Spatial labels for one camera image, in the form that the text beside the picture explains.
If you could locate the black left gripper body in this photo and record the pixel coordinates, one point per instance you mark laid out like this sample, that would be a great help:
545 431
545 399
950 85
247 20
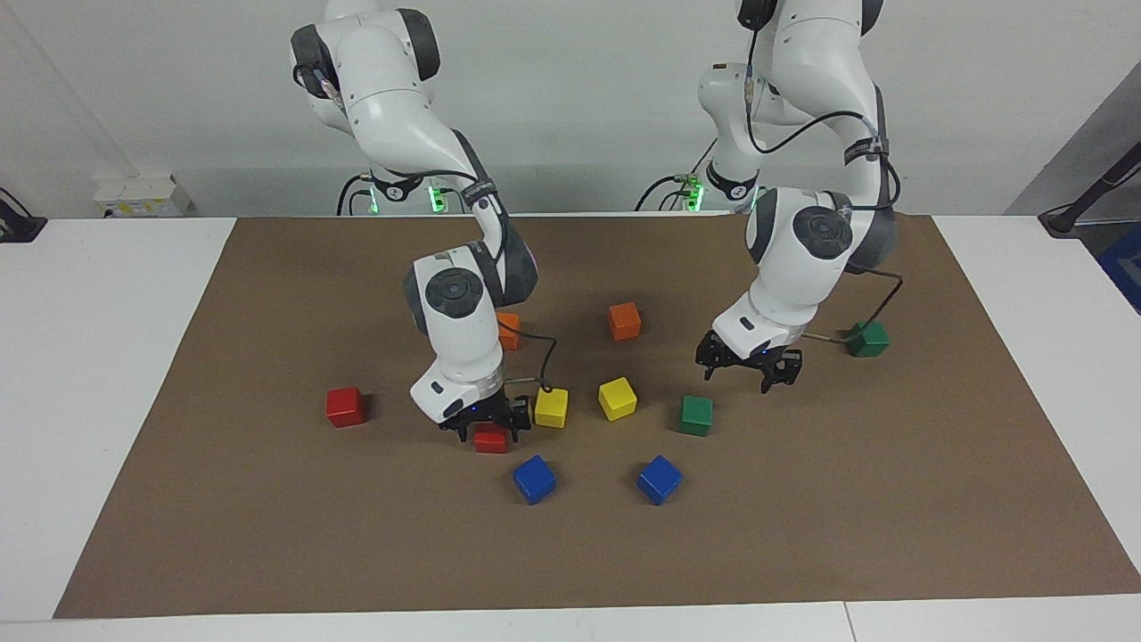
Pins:
753 358

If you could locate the grey partition panel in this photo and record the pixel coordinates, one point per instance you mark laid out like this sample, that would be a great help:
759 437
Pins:
1079 152

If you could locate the brown paper mat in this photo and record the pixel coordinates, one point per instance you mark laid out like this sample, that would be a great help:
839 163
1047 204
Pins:
570 553

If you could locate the blue crate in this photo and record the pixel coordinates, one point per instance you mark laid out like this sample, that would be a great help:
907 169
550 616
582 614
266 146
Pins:
1125 267

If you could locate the red wooden cube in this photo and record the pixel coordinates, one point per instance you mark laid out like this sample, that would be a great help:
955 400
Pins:
345 407
491 440

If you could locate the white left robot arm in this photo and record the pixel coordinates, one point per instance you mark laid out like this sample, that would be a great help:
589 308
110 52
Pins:
784 294

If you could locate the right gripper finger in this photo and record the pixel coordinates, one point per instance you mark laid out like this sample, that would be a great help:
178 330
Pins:
519 423
456 430

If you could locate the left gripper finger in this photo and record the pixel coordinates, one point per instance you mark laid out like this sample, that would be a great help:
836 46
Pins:
780 373
709 357

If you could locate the orange wooden cube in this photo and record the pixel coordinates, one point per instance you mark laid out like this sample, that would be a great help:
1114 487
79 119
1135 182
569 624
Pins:
624 321
511 334

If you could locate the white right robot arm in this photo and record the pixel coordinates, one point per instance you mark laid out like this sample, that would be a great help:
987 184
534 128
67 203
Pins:
459 348

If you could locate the yellow wooden cube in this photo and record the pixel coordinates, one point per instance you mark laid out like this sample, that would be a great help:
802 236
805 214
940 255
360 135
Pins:
617 399
553 408

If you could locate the green wooden cube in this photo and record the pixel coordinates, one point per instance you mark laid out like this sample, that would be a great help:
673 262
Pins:
867 339
695 415

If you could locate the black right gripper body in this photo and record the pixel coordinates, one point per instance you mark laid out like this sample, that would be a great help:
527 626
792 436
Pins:
486 412

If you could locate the blue wooden cube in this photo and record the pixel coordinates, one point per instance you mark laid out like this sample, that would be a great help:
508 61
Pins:
534 480
660 480

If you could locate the black stand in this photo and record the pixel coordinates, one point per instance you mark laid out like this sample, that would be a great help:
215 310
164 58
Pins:
1065 217

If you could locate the white plastic box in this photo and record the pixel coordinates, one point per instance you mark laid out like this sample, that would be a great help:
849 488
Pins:
143 196

